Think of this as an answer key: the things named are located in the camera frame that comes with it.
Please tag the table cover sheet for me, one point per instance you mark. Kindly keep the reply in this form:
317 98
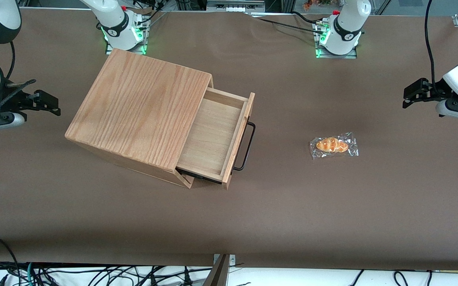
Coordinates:
332 206

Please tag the small metal bracket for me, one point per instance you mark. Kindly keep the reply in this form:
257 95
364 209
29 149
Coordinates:
232 259

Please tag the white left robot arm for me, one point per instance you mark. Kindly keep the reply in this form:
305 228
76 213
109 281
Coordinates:
346 28

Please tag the brown wedge-shaped post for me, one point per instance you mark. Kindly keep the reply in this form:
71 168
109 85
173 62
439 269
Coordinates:
219 276

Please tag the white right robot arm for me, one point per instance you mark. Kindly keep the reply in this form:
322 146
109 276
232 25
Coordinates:
113 20

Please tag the wooden drawer cabinet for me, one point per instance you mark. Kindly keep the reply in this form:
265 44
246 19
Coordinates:
133 111

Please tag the bread roll in plastic wrap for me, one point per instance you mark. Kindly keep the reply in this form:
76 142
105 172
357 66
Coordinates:
332 145

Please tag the grey equipment box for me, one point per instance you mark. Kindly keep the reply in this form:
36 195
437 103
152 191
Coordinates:
233 6

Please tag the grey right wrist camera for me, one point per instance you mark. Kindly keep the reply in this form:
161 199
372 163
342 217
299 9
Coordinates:
2 121

